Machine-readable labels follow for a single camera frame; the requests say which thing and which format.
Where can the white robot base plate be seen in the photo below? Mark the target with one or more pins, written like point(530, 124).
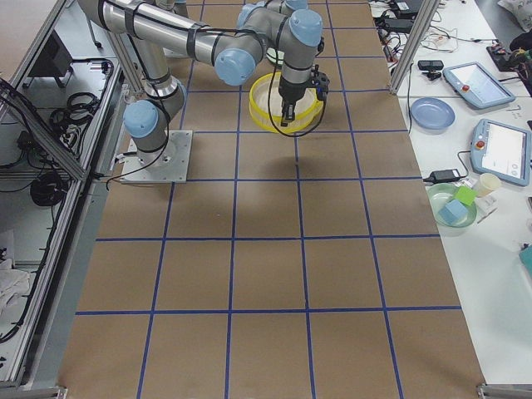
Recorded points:
point(168, 166)

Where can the blue plate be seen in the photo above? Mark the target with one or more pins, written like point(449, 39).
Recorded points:
point(432, 114)

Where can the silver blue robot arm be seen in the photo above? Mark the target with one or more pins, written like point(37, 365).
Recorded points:
point(287, 26)

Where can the white crumpled cloth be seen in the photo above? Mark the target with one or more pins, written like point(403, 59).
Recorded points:
point(14, 282)

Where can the upper teach pendant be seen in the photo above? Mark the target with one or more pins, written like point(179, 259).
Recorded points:
point(477, 86)

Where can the teach pendant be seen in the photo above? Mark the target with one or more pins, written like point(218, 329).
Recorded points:
point(503, 150)
point(477, 86)

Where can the green foam block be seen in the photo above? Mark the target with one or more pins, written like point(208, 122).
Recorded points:
point(465, 195)

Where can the lower teach pendant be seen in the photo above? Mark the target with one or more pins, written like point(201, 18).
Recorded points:
point(503, 150)

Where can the beige paper cup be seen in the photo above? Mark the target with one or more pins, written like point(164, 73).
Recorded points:
point(486, 184)

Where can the aluminium frame post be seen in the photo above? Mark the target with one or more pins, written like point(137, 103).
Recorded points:
point(418, 31)

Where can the black power adapter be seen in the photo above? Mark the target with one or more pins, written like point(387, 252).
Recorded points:
point(443, 176)

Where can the light green plate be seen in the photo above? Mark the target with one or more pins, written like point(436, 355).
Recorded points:
point(275, 56)

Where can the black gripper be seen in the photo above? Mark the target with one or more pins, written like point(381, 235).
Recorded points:
point(292, 91)

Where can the blue foam block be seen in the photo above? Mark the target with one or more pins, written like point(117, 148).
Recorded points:
point(452, 213)

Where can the green bowl with blocks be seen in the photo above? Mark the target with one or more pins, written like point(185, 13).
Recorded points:
point(442, 193)

